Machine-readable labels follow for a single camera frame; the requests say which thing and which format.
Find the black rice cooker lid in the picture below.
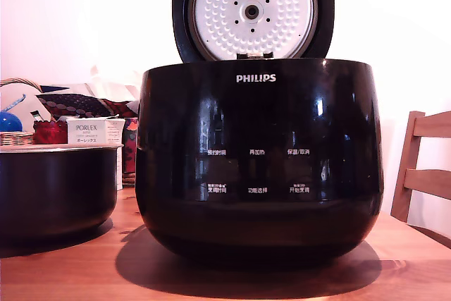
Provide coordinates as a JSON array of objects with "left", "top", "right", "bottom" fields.
[{"left": 171, "top": 0, "right": 336, "bottom": 65}]

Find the black Philips rice cooker body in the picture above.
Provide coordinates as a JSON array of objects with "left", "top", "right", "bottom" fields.
[{"left": 135, "top": 56, "right": 385, "bottom": 268}]

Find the red floral box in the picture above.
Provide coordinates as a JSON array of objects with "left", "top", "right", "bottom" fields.
[{"left": 121, "top": 116, "right": 140, "bottom": 186}]

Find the tall white printed box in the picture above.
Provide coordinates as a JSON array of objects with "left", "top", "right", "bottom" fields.
[{"left": 105, "top": 118, "right": 127, "bottom": 191}]

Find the white Porlex box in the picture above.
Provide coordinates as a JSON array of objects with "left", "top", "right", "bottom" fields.
[{"left": 66, "top": 117, "right": 111, "bottom": 146}]

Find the dark patterned cushion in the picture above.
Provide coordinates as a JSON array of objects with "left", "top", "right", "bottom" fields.
[{"left": 36, "top": 84, "right": 141, "bottom": 119}]

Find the red frilled pouch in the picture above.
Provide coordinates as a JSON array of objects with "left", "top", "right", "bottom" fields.
[{"left": 32, "top": 120, "right": 69, "bottom": 145}]

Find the black inner cooking pot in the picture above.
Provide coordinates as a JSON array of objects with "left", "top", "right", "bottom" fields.
[{"left": 0, "top": 143, "right": 125, "bottom": 242}]

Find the wooden chair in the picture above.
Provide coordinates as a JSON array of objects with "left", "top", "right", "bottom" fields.
[{"left": 390, "top": 110, "right": 451, "bottom": 247}]

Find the white cloth with blue print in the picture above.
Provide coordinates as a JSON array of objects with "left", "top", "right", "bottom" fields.
[{"left": 0, "top": 84, "right": 54, "bottom": 123}]

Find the wicker basket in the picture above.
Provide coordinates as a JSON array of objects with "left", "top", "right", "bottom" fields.
[{"left": 0, "top": 78, "right": 54, "bottom": 147}]

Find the blue ball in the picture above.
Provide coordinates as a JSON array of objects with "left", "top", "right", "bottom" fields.
[{"left": 0, "top": 111, "right": 24, "bottom": 133}]

